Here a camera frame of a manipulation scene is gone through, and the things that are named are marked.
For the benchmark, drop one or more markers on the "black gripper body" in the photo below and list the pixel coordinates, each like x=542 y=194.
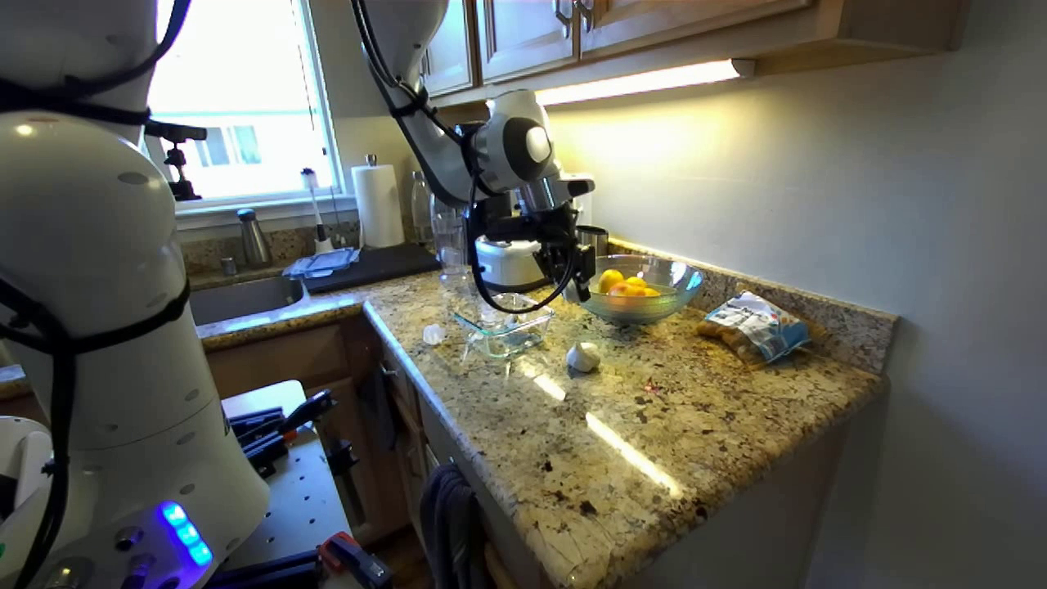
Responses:
x=525 y=231

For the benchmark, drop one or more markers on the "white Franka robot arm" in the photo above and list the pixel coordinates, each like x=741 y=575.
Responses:
x=98 y=274

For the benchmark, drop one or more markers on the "clear drinking glass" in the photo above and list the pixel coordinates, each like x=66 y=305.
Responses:
x=450 y=264

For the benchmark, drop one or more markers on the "rectangular glass container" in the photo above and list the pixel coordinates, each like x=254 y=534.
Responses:
x=494 y=337

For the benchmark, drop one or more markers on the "yellow lemon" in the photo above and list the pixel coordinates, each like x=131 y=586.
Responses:
x=610 y=279

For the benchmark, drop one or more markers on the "dark metal cup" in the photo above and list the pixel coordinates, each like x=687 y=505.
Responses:
x=595 y=243

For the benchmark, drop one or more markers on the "orange fruit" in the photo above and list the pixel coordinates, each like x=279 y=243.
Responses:
x=640 y=296

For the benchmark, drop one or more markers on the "round glass fruit bowl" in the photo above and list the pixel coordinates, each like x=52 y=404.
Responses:
x=675 y=285

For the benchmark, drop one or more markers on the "clear bottle with metal cap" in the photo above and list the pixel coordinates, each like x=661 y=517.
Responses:
x=420 y=215

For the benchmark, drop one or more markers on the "loose white garlic skin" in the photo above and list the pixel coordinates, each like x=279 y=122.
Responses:
x=434 y=336

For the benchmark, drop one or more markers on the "white paper towel roll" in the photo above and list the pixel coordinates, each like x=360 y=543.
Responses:
x=378 y=207

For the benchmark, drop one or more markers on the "black ribbed drying mat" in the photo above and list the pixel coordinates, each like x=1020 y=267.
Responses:
x=369 y=267

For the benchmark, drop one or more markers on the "blue white snack bag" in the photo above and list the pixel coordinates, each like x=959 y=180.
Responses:
x=758 y=324

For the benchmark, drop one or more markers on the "under cabinet light strip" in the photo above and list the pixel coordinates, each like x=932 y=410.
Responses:
x=642 y=83

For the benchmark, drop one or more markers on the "light wood cabinet door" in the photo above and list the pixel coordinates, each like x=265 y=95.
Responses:
x=699 y=19
x=457 y=44
x=525 y=35

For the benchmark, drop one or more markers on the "blue dish cloth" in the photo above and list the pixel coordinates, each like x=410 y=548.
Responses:
x=321 y=267

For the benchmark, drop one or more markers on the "dish brush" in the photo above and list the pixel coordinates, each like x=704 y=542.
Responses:
x=315 y=215

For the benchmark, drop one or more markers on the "wood base cabinet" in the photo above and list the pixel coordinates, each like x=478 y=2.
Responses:
x=295 y=354

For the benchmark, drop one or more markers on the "grey hanging towel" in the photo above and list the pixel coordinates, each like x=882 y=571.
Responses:
x=445 y=525

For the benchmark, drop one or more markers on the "metal faucet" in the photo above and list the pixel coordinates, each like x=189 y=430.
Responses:
x=254 y=237

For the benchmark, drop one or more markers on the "kitchen sink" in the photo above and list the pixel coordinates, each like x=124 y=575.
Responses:
x=245 y=300

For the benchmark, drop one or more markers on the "black hand tools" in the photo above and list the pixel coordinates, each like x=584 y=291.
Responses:
x=265 y=444

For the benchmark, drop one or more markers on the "red blue clamp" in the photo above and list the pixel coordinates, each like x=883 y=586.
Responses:
x=355 y=560

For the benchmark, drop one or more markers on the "grey cart table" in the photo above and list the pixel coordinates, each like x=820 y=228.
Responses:
x=290 y=501

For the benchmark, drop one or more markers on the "black camera tripod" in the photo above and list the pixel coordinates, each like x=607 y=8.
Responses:
x=174 y=149

